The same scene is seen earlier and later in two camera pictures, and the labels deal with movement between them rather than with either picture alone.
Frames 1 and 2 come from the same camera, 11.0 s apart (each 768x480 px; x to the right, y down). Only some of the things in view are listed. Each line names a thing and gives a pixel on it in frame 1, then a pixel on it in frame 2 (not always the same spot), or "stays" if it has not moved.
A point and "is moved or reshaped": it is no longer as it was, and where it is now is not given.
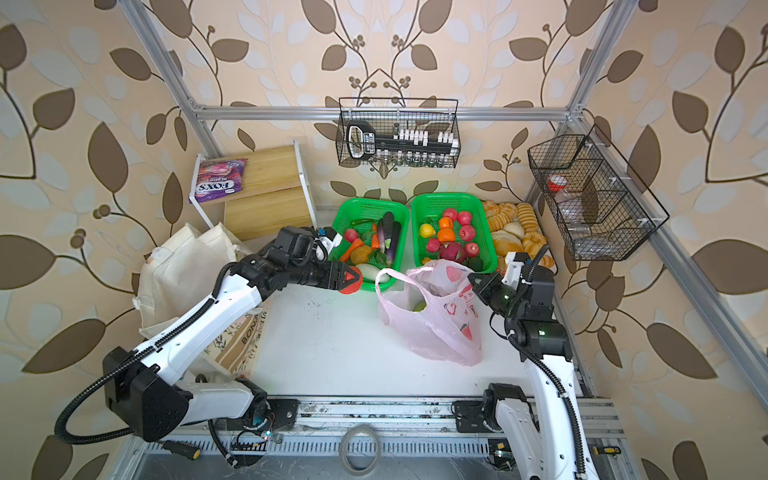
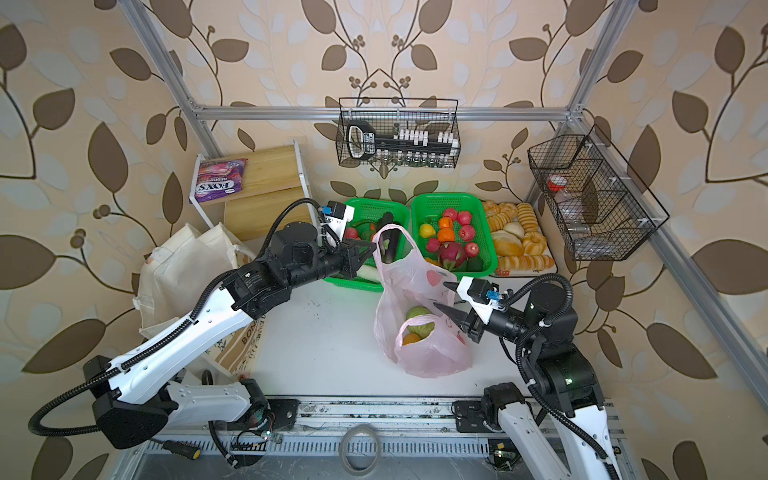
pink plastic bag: (432, 310) is moved or reshaped
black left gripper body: (312, 272) -> (342, 260)
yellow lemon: (427, 230) stays
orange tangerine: (446, 234) stays
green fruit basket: (428, 208) stays
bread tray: (516, 227) stays
